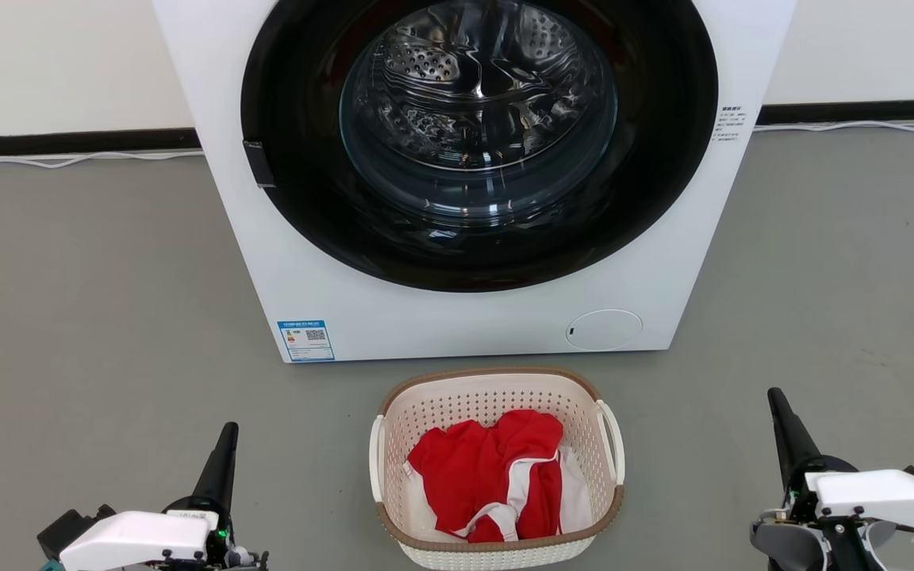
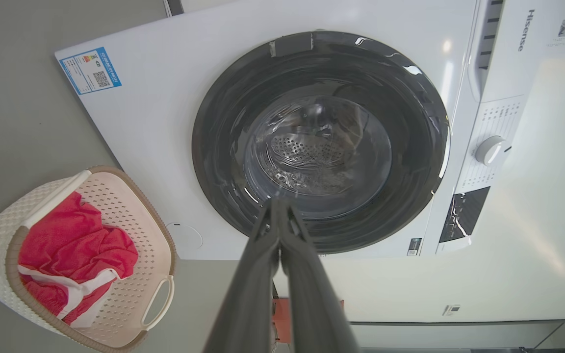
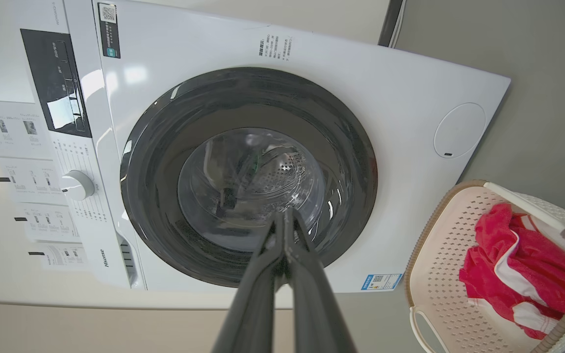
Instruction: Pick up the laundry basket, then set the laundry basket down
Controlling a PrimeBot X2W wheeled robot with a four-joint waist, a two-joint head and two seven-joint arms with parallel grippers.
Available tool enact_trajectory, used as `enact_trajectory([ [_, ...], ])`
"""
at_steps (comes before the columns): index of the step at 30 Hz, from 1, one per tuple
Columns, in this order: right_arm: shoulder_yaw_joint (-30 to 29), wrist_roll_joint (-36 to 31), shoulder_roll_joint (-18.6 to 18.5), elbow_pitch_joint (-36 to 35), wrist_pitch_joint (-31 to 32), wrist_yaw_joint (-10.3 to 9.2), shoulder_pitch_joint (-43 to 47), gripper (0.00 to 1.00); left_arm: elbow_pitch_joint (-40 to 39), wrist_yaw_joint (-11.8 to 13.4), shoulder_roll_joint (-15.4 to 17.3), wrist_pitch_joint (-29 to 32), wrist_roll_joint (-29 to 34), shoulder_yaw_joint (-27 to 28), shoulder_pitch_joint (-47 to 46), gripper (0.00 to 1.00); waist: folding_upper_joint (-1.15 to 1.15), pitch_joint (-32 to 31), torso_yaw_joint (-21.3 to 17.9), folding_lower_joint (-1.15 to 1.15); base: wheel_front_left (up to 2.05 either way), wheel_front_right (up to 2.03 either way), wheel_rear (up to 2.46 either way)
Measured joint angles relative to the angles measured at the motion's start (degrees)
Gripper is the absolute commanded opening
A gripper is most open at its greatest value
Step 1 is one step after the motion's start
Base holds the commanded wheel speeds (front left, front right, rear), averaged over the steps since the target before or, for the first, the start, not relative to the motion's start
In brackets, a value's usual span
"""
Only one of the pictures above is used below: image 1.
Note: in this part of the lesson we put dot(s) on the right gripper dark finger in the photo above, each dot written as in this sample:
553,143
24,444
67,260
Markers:
792,440

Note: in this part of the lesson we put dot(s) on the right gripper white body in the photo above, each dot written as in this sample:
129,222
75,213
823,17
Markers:
877,496

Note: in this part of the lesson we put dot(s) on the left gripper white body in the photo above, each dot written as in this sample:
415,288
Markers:
140,539

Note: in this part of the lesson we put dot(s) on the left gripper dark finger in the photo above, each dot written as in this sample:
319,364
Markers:
217,480

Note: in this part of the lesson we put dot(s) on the white perforated laundry basket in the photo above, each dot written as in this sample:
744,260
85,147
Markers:
481,395

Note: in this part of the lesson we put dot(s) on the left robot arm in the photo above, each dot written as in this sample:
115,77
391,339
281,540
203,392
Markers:
64,530

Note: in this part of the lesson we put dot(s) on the blue energy label sticker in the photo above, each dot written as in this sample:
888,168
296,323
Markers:
305,340

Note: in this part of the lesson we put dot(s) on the round white filter cover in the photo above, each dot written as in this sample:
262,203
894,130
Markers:
604,330

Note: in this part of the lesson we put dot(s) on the red garment with white trim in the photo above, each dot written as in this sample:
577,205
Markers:
469,472

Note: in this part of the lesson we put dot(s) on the white front-load washing machine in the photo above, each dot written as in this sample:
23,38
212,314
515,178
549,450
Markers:
425,321

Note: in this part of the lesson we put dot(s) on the round black glass washer door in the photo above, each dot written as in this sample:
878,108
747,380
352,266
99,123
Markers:
302,202

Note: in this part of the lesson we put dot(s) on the small printed text label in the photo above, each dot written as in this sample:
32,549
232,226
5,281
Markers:
728,124

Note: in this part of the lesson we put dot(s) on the black baseboard strip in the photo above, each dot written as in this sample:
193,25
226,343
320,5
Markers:
862,111
68,142

